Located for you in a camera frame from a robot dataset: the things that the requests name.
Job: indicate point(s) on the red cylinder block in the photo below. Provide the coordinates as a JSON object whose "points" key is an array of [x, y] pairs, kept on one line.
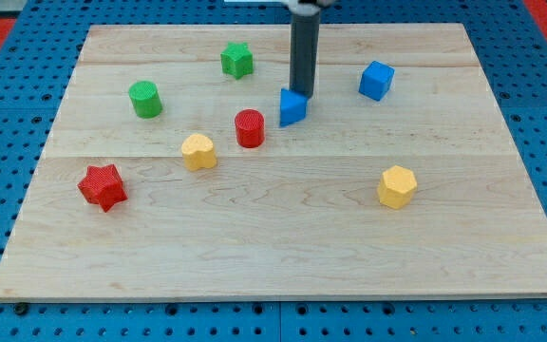
{"points": [[250, 128]]}

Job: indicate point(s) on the green cylinder block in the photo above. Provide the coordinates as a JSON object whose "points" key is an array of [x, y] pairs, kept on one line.
{"points": [[145, 99]]}

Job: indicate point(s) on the blue cube block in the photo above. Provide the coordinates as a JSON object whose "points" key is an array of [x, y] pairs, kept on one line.
{"points": [[376, 80]]}

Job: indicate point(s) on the red star block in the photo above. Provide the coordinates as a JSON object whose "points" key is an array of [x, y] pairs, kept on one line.
{"points": [[102, 185]]}

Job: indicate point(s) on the wooden board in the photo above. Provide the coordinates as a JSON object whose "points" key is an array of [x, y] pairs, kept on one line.
{"points": [[297, 218]]}

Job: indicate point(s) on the green star block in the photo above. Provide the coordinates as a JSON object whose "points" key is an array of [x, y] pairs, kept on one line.
{"points": [[237, 60]]}

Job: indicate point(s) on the yellow hexagon block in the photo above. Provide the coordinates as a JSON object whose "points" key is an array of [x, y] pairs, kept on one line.
{"points": [[396, 187]]}

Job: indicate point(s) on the yellow heart block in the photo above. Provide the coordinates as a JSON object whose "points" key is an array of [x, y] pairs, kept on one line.
{"points": [[198, 151]]}

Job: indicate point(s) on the blue triangular prism block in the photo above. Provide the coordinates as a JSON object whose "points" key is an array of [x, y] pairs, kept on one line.
{"points": [[292, 108]]}

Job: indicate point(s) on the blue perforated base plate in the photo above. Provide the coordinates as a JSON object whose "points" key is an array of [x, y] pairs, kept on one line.
{"points": [[35, 65]]}

